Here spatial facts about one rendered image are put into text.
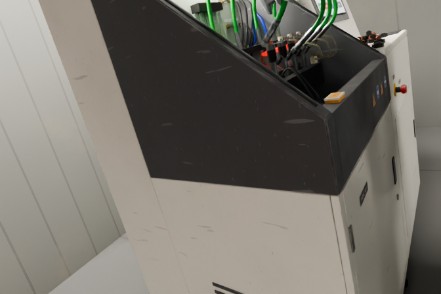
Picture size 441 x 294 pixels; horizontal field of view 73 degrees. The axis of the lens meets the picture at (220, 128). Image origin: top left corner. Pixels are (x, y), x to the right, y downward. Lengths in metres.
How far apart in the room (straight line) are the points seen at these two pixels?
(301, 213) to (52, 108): 1.76
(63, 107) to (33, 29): 0.49
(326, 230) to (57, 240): 1.80
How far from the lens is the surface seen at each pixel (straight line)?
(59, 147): 2.14
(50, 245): 2.19
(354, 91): 0.76
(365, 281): 0.86
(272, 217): 0.74
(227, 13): 1.31
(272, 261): 0.83
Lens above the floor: 1.11
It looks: 14 degrees down
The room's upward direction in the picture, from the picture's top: 15 degrees counter-clockwise
